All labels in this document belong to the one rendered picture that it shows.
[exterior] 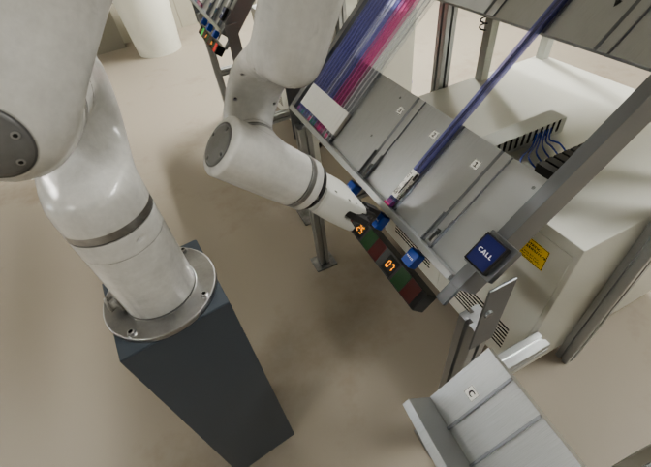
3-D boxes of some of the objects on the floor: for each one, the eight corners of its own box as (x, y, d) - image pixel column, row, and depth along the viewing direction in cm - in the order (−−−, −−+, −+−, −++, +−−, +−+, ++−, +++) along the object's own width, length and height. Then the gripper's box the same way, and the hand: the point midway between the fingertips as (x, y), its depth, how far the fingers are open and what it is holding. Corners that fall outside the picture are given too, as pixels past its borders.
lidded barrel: (140, 65, 339) (107, -12, 297) (129, 49, 371) (97, -21, 329) (193, 49, 354) (168, -26, 312) (177, 36, 387) (153, -34, 345)
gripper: (339, 191, 53) (409, 225, 65) (298, 141, 63) (365, 179, 75) (308, 231, 55) (382, 257, 67) (273, 177, 65) (343, 208, 77)
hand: (367, 213), depth 70 cm, fingers closed
